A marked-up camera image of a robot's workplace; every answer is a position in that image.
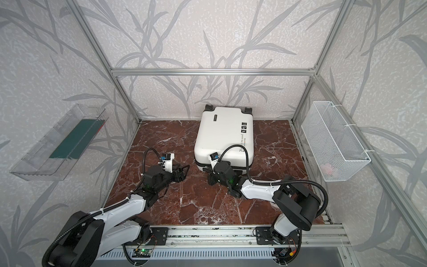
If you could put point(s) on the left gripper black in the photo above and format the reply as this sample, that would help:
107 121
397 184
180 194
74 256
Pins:
178 173

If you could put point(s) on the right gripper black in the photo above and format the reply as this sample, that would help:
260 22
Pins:
215 177

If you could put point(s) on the white hard-shell suitcase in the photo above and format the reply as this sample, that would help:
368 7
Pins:
220 128

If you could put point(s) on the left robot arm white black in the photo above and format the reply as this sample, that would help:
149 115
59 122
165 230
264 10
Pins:
87 236

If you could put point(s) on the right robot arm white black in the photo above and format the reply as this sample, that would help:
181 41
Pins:
300 201

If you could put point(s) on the green circuit board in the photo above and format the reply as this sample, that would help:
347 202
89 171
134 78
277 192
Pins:
140 253

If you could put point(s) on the pink item in basket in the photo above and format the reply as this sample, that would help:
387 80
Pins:
327 170

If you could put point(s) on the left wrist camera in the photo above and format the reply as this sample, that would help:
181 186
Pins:
166 162

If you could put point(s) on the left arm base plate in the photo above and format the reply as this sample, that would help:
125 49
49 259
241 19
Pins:
153 236

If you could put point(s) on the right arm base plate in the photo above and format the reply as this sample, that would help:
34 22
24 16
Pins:
269 236

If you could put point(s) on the white wire mesh basket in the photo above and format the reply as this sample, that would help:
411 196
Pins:
332 141

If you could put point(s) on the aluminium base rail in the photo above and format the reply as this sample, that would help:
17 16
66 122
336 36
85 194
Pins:
242 236

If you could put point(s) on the aluminium cage frame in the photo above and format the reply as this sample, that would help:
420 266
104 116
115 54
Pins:
412 217

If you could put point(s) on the clear plastic wall tray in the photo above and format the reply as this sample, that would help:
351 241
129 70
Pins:
54 156

